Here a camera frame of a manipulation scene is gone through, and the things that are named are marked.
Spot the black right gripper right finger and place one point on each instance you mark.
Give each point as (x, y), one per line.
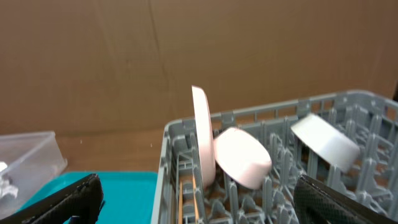
(315, 202)

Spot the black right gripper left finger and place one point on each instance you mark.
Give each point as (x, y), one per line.
(80, 202)

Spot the grey bowl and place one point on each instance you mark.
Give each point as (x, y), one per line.
(326, 141)

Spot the white napkin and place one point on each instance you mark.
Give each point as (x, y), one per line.
(8, 189)

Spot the small pink bowl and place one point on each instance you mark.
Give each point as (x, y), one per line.
(242, 157)

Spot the large pink plate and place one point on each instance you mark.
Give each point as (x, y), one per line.
(204, 136)

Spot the grey dishwasher rack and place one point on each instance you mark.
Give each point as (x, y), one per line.
(369, 120)

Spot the teal serving tray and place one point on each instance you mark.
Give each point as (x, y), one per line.
(128, 196)

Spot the clear plastic bin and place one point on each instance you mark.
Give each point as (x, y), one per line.
(33, 159)

